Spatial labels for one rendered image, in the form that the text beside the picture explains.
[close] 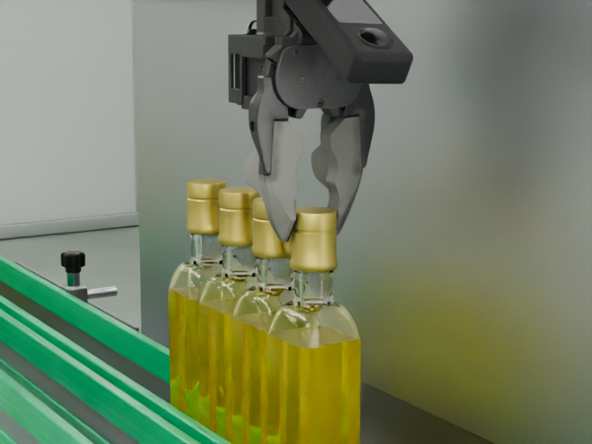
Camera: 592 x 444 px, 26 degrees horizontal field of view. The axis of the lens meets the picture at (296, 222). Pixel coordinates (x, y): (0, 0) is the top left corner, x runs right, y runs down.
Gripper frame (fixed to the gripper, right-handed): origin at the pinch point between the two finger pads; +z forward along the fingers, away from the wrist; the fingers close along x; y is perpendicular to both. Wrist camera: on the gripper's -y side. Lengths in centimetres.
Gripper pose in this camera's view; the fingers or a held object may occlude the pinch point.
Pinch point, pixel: (314, 223)
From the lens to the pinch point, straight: 95.7
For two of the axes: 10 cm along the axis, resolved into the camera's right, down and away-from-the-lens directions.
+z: 0.0, 9.8, 1.8
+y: -4.8, -1.6, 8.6
